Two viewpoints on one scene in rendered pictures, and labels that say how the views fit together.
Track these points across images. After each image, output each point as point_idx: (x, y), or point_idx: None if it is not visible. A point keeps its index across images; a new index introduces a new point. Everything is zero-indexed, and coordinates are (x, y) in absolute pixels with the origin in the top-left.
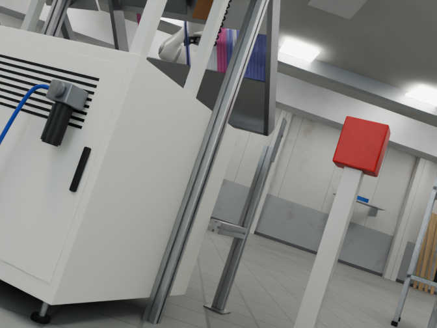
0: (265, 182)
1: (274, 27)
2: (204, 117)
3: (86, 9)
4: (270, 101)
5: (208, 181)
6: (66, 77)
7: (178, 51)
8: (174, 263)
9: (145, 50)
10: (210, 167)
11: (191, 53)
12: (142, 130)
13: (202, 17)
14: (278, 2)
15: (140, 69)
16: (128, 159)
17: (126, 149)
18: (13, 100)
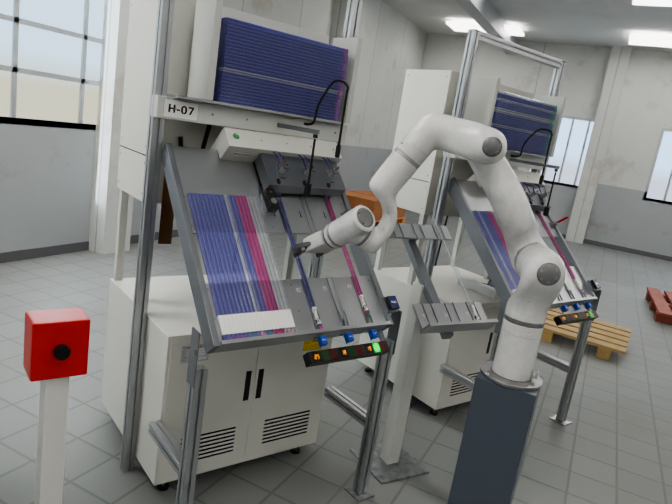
0: (190, 413)
1: (178, 225)
2: None
3: (400, 238)
4: (197, 307)
5: (151, 376)
6: None
7: (515, 258)
8: (123, 425)
9: (114, 275)
10: (131, 356)
11: (525, 256)
12: (114, 319)
13: (162, 242)
14: (176, 200)
15: (110, 285)
16: (112, 335)
17: (111, 329)
18: None
